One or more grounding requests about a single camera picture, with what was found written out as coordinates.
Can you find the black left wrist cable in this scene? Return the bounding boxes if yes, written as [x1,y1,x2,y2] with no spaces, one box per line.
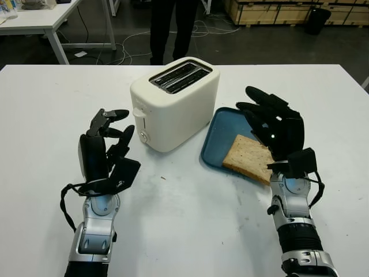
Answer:
[59,183,87,231]

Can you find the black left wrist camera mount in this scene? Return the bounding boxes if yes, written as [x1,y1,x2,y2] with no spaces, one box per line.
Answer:
[109,157,141,197]

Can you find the white two-slot toaster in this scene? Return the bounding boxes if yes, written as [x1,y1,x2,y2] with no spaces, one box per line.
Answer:
[129,57,221,153]

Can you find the white floor cable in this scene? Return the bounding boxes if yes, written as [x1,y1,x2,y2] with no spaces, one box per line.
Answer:
[96,20,242,66]

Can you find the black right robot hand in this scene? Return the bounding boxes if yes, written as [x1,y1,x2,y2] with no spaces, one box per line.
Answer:
[235,85,306,162]

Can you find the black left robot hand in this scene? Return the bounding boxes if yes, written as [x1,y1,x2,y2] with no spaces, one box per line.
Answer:
[77,108,135,185]

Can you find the black waste bin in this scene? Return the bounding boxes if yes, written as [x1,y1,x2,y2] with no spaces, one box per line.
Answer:
[304,8,332,36]

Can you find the brown bread slice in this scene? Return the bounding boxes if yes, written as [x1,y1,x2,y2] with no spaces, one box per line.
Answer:
[222,134,276,185]

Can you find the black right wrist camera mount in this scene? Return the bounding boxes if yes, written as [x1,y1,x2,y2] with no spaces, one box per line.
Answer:
[266,147,318,178]

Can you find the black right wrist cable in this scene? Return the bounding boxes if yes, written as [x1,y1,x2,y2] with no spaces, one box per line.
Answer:
[307,171,325,208]

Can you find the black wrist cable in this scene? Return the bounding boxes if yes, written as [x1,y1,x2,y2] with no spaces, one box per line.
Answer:
[307,171,325,208]
[59,183,87,231]

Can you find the stacked wooden crates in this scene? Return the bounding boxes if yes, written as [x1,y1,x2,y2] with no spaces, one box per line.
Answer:
[224,0,369,28]

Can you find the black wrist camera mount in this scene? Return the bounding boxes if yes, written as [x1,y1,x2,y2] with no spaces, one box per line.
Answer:
[266,147,318,178]
[109,157,141,197]

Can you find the person in black trousers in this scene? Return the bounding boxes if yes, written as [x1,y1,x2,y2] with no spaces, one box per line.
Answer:
[149,0,197,66]

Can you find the white office desk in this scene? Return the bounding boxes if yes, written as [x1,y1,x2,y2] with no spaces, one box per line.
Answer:
[0,0,118,66]

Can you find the blue plastic tray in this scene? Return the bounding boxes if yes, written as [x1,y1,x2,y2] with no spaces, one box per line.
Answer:
[201,107,274,175]

